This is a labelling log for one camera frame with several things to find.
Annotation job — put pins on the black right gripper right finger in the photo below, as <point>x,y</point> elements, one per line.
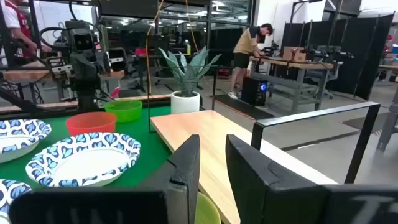
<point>267,193</point>

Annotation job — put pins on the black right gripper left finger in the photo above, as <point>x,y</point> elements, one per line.
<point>180,174</point>

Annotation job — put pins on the blue patterned paper bowl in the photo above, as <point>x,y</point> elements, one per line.
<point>12,191</point>
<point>87,165</point>
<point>15,143</point>

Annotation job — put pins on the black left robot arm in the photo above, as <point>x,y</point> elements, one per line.
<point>87,95</point>

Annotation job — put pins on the wooden shelf board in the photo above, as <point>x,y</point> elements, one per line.
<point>205,137</point>

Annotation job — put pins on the green table mat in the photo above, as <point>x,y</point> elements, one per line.
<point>146,149</point>

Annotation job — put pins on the lime green plastic bowl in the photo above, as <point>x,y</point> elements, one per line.
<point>206,211</point>

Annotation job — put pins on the orange-red plastic bowl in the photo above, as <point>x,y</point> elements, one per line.
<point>91,124</point>

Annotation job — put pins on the wooden workbench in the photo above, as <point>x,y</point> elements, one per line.
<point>298,66</point>
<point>25,74</point>

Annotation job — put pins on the white plant pot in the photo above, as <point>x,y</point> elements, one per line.
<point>185,104</point>

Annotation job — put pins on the person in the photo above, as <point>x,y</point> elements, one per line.
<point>247,46</point>
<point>15,25</point>

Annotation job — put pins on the black floor mat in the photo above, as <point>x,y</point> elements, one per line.
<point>242,107</point>

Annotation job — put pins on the green snake plant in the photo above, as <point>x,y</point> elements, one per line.
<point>188,74</point>

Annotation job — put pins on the black computer tower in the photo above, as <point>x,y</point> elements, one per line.
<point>254,91</point>

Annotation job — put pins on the yellow bottle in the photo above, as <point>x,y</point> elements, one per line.
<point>188,48</point>

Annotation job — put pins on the cardboard box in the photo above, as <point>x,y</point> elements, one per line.
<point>293,54</point>

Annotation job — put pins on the black partition screen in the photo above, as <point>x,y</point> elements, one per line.
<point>370,56</point>

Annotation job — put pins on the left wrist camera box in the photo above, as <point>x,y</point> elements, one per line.
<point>81,39</point>

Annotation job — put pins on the black metal shelf frame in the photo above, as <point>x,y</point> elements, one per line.
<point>363,140</point>

